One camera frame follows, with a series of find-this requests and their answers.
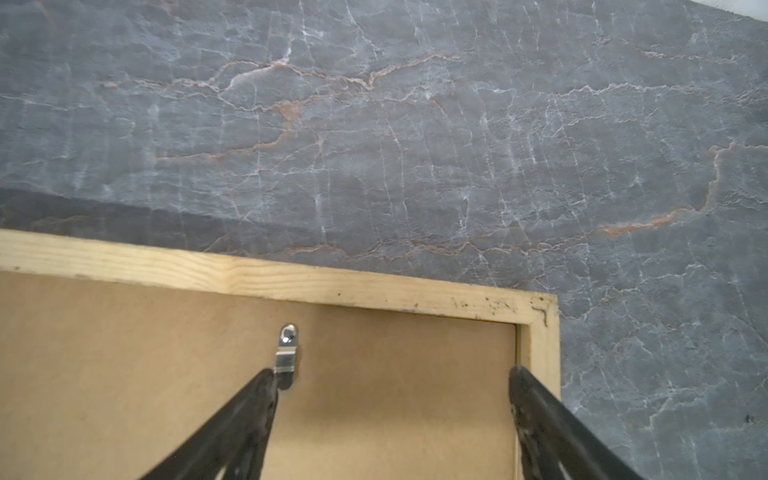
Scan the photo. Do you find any silver metal turn clip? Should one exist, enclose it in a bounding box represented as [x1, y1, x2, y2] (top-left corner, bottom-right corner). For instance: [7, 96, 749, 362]
[274, 323, 299, 391]

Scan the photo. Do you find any light wooden picture frame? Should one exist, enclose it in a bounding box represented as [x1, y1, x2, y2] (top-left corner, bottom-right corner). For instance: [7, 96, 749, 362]
[0, 228, 562, 480]

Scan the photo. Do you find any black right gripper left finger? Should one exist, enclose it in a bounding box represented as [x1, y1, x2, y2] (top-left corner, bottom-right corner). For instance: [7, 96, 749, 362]
[144, 369, 278, 479]

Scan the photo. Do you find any brown wooden backing board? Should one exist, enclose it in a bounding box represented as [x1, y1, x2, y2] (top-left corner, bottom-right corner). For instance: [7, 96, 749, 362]
[1, 273, 517, 479]

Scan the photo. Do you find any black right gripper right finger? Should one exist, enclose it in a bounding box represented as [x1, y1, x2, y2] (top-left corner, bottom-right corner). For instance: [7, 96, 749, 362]
[509, 365, 640, 480]

